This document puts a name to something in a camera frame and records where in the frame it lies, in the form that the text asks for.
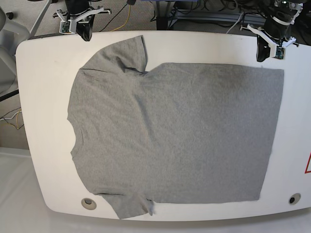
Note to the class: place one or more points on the aluminium extrusion frame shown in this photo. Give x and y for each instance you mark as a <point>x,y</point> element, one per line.
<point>223,16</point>

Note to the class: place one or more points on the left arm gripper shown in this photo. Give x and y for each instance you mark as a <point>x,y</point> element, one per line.
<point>274,33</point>

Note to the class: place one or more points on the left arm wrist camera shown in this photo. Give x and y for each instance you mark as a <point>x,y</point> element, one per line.
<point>280,53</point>

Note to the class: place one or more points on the white office chair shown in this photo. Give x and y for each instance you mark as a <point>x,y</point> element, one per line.
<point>11,35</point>

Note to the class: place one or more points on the table grommet hole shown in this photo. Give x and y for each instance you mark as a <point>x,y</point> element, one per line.
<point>88,204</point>
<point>294,199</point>

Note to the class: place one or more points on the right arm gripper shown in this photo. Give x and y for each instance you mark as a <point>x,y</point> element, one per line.
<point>77,8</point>

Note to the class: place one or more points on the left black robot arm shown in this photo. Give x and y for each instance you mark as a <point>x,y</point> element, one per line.
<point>271,5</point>

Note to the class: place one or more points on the red warning triangle sticker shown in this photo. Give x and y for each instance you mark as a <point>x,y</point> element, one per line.
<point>308,166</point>

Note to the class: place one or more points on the black table leg post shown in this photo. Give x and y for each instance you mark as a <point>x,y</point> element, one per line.
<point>165,15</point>

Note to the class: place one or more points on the grey T-shirt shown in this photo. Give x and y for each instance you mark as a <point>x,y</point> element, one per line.
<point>180,133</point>

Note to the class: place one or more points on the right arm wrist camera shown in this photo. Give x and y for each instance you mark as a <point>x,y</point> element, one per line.
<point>65,27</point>

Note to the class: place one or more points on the right table grommet hole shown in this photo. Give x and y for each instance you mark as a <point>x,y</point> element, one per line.
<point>294,199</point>

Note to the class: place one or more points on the left table grommet hole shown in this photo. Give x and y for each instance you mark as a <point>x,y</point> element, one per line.
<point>88,204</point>

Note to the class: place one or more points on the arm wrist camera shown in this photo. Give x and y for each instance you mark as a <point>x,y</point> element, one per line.
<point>65,27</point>
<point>280,53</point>

